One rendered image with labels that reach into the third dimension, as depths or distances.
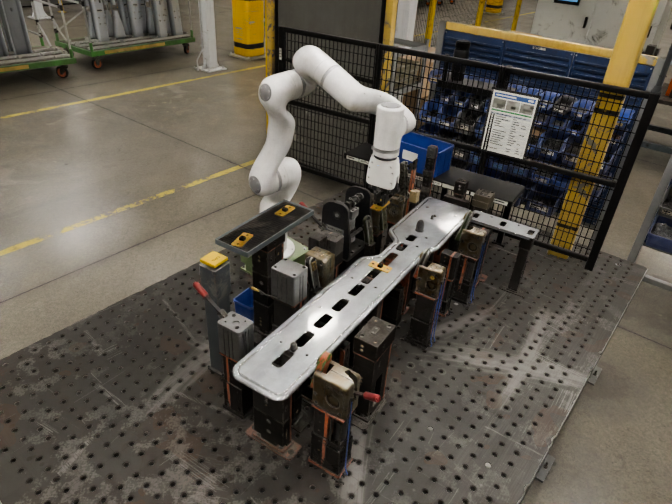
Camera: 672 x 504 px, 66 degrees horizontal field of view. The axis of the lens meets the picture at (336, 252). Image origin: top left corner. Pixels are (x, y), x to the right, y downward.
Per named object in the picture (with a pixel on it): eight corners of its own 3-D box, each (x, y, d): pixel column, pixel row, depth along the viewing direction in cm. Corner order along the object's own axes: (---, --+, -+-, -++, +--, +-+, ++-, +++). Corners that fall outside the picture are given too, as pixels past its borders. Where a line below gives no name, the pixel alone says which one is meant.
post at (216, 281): (223, 377, 180) (214, 273, 156) (207, 368, 183) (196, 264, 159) (237, 365, 185) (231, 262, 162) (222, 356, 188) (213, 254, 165)
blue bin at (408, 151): (434, 178, 252) (438, 153, 245) (382, 160, 268) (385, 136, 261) (450, 169, 263) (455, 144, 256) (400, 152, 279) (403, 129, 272)
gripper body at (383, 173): (366, 152, 165) (363, 184, 171) (395, 160, 161) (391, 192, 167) (377, 145, 171) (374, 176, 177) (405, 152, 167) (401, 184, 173)
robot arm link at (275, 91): (291, 192, 215) (261, 205, 205) (271, 177, 220) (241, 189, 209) (311, 77, 182) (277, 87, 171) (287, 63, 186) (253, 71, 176)
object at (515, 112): (524, 161, 246) (541, 96, 230) (478, 150, 256) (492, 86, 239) (525, 160, 248) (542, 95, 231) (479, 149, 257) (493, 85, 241)
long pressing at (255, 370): (289, 410, 133) (289, 406, 132) (223, 373, 143) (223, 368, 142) (474, 211, 234) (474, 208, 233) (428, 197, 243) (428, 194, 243)
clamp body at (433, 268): (428, 352, 196) (444, 277, 178) (399, 339, 202) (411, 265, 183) (438, 339, 203) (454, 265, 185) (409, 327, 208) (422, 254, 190)
